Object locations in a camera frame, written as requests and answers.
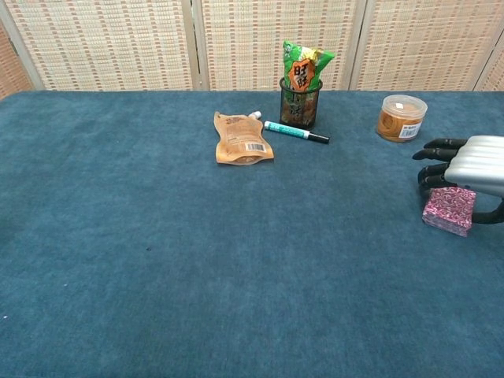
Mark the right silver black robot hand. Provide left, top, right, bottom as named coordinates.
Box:
left=412, top=135, right=504, bottom=226

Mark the pink patterned block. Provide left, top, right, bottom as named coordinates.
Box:
left=421, top=187, right=477, bottom=239

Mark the woven bamboo screen panel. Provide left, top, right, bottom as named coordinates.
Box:
left=191, top=0, right=369, bottom=92
left=0, top=0, right=198, bottom=92
left=474, top=45, right=504, bottom=93
left=349, top=0, right=504, bottom=92
left=0, top=19, right=35, bottom=100

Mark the clear jar of rubber bands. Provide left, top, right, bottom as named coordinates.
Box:
left=376, top=94, right=428, bottom=143

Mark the black mesh pen holder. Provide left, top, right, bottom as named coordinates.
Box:
left=279, top=76, right=324, bottom=129

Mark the teal white marker pen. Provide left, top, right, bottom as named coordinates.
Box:
left=263, top=120, right=331, bottom=145

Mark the green snack bag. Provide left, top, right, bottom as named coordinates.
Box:
left=283, top=39, right=335, bottom=95

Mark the orange spout pouch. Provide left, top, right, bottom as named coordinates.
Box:
left=213, top=109, right=276, bottom=167

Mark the blue felt table cover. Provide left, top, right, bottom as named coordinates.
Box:
left=0, top=90, right=504, bottom=378

